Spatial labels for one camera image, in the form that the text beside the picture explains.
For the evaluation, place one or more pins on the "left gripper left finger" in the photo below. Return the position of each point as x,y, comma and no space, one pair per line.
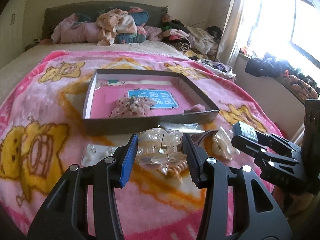
82,204

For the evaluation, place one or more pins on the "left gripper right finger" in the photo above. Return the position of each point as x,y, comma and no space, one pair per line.
237,203

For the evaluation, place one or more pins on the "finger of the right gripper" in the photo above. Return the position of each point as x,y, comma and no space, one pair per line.
248,146
238,137

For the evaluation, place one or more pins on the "white cloud hair claw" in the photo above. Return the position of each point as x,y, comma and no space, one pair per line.
222,145

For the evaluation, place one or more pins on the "clear hair claw clip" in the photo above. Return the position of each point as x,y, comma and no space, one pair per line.
159,149

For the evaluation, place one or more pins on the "small blue box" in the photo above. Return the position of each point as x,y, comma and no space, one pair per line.
241,128

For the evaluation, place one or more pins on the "earring card in bag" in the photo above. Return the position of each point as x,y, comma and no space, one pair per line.
94,153

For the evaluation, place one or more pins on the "pink fluffy pompom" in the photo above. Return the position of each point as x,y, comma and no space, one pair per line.
195,109

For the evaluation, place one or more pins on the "dark clothes on sill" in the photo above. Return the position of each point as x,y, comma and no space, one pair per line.
302,86

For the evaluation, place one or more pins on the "laundry basket with clothes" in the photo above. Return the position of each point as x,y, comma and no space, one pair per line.
218,68

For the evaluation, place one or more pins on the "pink bear fleece blanket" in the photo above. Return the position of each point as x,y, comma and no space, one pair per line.
42,134

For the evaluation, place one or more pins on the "cream curtain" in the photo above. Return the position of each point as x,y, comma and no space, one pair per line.
227,51

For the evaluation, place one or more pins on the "pile of clothes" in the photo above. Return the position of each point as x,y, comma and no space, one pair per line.
185,38

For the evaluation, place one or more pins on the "window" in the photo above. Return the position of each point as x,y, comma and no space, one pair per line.
287,29

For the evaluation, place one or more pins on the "pink floral scrunchie bow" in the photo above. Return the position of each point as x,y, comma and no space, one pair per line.
133,107

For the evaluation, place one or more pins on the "shallow cardboard box tray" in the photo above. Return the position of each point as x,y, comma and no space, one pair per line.
172,92

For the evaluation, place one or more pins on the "dark green headboard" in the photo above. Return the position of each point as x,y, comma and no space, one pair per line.
92,9

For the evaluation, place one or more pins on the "pile of bedding quilts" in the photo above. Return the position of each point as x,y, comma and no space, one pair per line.
113,27

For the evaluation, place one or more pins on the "cream wardrobe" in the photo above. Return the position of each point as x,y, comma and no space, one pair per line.
11,33

